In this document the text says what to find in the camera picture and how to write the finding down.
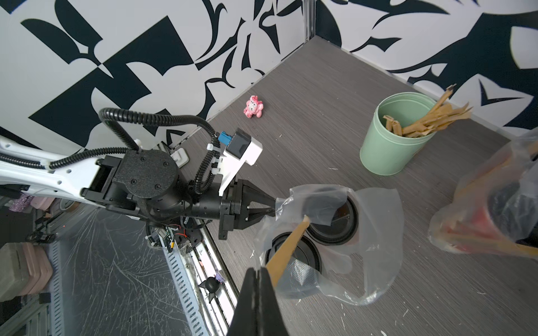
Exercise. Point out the bundle of paper straws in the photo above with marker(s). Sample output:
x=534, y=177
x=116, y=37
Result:
x=438, y=118

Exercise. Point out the red milk tea cup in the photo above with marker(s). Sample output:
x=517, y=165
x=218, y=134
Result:
x=344, y=226

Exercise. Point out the green straw holder cup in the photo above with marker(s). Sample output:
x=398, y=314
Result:
x=385, y=153

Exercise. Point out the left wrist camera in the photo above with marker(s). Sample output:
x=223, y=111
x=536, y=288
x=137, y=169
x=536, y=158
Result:
x=239, y=148

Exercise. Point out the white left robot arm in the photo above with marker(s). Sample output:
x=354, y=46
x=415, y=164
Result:
x=43, y=174

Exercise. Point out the small purple figure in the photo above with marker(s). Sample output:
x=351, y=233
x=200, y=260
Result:
x=212, y=286

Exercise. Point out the pink plush toy figure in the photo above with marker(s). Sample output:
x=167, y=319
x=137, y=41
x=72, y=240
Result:
x=254, y=107

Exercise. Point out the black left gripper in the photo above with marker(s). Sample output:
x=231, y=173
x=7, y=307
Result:
x=149, y=186

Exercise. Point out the pale milk tea cup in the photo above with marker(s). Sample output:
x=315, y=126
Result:
x=300, y=279

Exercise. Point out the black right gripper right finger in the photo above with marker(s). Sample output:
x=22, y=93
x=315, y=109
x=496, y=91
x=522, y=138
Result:
x=269, y=318

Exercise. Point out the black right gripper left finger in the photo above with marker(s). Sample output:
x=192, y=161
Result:
x=244, y=321

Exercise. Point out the clear plastic carrier bag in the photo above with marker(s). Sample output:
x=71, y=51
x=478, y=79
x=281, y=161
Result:
x=494, y=208

